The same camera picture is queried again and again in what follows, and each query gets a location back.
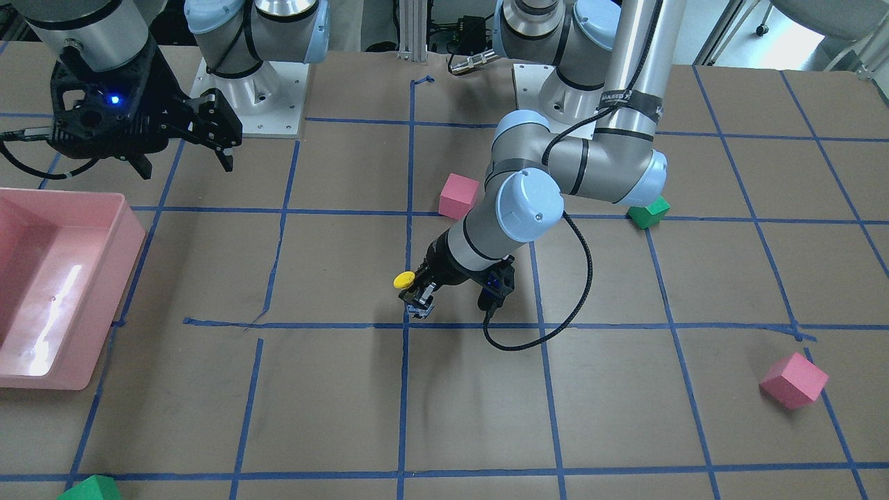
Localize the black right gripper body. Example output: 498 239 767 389
49 38 242 156

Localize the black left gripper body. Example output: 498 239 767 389
419 236 492 287

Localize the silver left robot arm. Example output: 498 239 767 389
399 1 685 317

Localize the pink cube near arm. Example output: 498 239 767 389
438 173 480 219

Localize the pink bin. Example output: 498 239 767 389
1 187 146 390

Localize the green cube centre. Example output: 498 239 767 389
626 196 671 230

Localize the green cube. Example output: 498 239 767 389
57 474 123 500
626 196 671 230

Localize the green cube far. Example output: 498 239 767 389
57 474 123 500

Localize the pink cube front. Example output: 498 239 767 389
759 353 830 410

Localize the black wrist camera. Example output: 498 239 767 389
474 255 515 313

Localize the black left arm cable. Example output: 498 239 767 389
482 212 594 351

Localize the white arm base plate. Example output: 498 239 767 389
513 63 603 133
190 60 312 139

